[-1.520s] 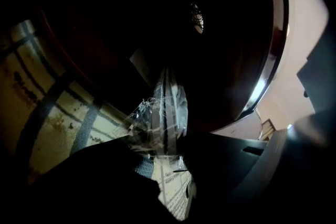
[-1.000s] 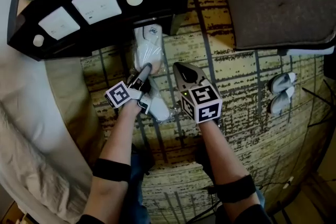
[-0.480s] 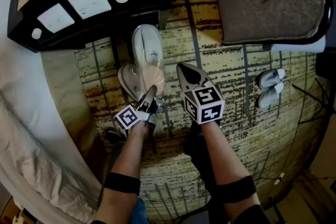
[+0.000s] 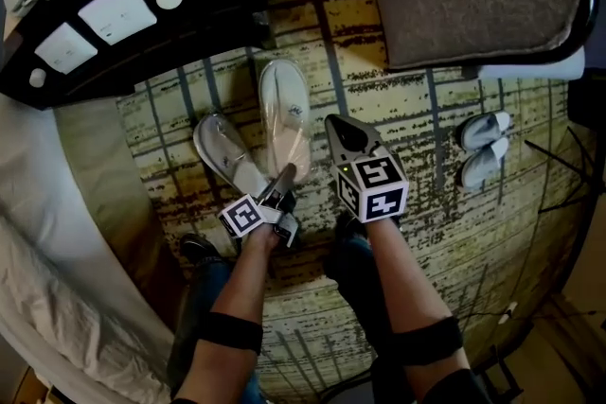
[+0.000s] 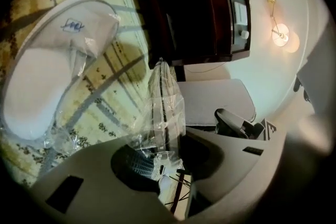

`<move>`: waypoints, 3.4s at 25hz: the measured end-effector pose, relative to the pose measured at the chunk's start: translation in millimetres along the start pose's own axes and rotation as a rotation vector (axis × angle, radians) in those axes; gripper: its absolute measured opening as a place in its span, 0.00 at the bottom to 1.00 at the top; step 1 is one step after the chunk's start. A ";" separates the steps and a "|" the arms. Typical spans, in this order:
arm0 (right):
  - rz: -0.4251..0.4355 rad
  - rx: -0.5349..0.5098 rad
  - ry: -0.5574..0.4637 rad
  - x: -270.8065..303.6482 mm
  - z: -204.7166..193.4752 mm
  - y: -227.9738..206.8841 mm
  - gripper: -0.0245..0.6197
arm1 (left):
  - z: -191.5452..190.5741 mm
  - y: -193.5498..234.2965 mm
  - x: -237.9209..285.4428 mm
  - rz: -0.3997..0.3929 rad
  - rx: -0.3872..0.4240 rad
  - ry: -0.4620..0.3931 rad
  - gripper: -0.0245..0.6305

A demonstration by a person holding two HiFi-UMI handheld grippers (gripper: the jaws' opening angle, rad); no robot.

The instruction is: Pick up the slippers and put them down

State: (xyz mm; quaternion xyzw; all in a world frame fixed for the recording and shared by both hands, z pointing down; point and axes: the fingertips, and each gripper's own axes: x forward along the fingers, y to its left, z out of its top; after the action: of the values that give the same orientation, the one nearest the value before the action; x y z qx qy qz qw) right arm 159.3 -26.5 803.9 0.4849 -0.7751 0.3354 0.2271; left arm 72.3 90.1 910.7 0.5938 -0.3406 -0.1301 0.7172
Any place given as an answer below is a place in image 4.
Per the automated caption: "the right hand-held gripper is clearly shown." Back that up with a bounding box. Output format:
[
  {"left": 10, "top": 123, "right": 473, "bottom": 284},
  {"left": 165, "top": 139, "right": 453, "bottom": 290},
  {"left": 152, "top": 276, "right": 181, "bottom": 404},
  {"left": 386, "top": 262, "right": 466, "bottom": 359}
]
[{"left": 324, "top": 113, "right": 411, "bottom": 225}]

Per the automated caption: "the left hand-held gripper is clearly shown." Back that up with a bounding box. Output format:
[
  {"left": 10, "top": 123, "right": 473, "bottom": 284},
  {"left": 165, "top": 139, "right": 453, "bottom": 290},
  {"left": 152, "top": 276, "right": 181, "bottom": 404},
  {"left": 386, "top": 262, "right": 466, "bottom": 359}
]
[{"left": 217, "top": 162, "right": 301, "bottom": 249}]

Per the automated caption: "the black forearm band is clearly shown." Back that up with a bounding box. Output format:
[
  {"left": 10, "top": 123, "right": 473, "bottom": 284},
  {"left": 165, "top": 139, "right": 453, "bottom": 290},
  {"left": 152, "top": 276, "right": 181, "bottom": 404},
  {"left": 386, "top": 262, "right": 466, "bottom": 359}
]
[
  {"left": 196, "top": 311, "right": 264, "bottom": 356},
  {"left": 390, "top": 315, "right": 464, "bottom": 365}
]

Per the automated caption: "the person's left forearm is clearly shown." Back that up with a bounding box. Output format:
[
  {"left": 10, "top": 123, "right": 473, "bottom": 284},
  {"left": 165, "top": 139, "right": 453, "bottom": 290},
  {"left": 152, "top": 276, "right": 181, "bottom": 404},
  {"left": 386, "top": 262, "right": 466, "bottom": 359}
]
[{"left": 172, "top": 226, "right": 280, "bottom": 404}]

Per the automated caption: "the person's right forearm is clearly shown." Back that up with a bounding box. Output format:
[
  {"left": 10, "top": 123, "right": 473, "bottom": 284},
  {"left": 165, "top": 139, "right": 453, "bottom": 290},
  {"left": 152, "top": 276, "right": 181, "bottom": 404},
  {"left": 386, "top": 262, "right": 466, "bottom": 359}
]
[{"left": 366, "top": 217, "right": 472, "bottom": 398}]

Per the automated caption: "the person's right black shoe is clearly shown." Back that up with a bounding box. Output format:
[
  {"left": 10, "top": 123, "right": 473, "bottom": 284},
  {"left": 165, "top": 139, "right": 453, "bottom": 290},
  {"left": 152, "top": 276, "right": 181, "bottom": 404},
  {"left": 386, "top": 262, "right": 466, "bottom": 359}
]
[{"left": 333, "top": 210, "right": 368, "bottom": 242}]

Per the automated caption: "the person's black shoe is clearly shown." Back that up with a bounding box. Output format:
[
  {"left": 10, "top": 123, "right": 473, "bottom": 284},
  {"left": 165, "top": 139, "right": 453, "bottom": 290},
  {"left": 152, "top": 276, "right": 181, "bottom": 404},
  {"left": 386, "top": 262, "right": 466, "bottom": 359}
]
[
  {"left": 179, "top": 232, "right": 223, "bottom": 264},
  {"left": 333, "top": 210, "right": 368, "bottom": 242}
]

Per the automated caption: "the person's left black shoe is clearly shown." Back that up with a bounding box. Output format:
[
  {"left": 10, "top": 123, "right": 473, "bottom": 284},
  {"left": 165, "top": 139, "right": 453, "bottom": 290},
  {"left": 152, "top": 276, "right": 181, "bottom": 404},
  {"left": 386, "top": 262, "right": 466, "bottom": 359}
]
[{"left": 179, "top": 232, "right": 223, "bottom": 264}]

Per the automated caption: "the beige bed base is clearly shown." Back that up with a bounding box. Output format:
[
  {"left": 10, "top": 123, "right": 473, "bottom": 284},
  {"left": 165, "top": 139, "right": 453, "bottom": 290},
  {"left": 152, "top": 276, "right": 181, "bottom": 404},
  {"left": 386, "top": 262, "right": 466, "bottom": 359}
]
[{"left": 54, "top": 101, "right": 190, "bottom": 327}]

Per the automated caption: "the black tripod light stand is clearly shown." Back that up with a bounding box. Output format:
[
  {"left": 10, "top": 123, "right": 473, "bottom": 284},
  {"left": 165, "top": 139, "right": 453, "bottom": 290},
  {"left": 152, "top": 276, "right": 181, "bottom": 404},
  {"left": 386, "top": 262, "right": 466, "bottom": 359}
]
[{"left": 524, "top": 125, "right": 606, "bottom": 214}]

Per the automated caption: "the black waste bin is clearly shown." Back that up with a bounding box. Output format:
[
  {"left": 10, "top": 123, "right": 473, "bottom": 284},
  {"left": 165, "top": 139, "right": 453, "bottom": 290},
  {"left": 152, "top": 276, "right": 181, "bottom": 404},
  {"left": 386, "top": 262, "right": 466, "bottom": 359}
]
[{"left": 565, "top": 79, "right": 606, "bottom": 129}]

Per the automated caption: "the white bed duvet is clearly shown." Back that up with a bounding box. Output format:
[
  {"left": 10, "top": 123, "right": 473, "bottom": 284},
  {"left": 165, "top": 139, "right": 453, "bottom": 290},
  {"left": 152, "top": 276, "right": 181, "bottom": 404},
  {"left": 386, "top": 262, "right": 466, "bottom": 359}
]
[{"left": 0, "top": 94, "right": 176, "bottom": 404}]

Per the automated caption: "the person's black top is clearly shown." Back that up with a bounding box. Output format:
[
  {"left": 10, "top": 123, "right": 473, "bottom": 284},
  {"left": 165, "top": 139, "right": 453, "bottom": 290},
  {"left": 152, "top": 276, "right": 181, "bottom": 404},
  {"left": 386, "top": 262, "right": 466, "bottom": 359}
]
[{"left": 169, "top": 368, "right": 493, "bottom": 404}]

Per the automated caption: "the open cardboard box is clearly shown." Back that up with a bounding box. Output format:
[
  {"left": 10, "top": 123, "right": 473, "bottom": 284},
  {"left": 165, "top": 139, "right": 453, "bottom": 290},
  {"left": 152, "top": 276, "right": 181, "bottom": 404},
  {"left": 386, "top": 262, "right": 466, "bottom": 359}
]
[{"left": 13, "top": 368, "right": 62, "bottom": 404}]

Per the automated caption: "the white cable plug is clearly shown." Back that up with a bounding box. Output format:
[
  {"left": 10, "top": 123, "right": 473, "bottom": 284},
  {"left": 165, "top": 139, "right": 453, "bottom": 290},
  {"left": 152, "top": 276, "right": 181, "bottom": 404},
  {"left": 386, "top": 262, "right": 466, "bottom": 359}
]
[{"left": 497, "top": 301, "right": 519, "bottom": 325}]

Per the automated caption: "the white square switch panel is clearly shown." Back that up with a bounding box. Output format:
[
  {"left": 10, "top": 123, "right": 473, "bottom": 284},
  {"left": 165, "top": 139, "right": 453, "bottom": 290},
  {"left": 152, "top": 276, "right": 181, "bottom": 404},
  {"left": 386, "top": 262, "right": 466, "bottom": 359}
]
[
  {"left": 33, "top": 22, "right": 99, "bottom": 76},
  {"left": 78, "top": 0, "right": 158, "bottom": 46}
]

